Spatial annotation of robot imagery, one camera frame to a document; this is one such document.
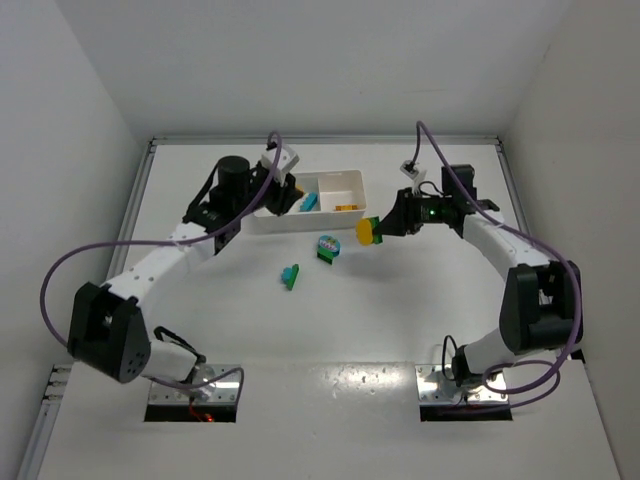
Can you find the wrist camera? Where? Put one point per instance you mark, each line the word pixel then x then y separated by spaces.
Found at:
pixel 411 169
pixel 287 158

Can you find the yellow lego plate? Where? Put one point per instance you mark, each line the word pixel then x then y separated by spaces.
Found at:
pixel 346 207

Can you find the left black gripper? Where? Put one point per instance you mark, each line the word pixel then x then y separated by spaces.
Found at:
pixel 276 198

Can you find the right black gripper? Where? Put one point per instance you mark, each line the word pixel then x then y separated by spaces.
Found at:
pixel 406 214

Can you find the metal base plate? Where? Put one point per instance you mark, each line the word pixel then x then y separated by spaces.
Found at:
pixel 223 385
pixel 434 390

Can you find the yellow round face lego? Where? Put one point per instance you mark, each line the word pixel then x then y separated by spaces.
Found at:
pixel 364 231

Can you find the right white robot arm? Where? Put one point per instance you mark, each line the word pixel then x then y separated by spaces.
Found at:
pixel 538 310

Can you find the small teal lego brick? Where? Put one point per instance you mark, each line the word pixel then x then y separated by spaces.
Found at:
pixel 286 274

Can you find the teal frog lily lego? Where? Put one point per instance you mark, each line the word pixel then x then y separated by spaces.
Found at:
pixel 330 244

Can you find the white three-compartment tray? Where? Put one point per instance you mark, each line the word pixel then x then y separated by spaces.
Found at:
pixel 331 200

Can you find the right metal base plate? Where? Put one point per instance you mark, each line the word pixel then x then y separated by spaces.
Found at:
pixel 434 390

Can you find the green lego plate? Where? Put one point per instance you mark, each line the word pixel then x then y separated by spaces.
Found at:
pixel 291 283
pixel 377 237

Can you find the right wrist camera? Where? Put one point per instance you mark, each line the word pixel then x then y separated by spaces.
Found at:
pixel 411 169

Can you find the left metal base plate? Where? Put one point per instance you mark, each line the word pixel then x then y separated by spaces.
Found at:
pixel 223 385

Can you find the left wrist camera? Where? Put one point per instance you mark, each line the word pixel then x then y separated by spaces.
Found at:
pixel 287 158

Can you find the green lego plate under teal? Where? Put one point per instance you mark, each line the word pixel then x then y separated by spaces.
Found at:
pixel 291 283

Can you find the teal 2x4 lego brick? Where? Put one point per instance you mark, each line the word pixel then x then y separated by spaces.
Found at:
pixel 309 203

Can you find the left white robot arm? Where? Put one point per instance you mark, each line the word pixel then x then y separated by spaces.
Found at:
pixel 108 330

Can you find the green curved lego brick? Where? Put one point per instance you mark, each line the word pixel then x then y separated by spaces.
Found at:
pixel 326 255

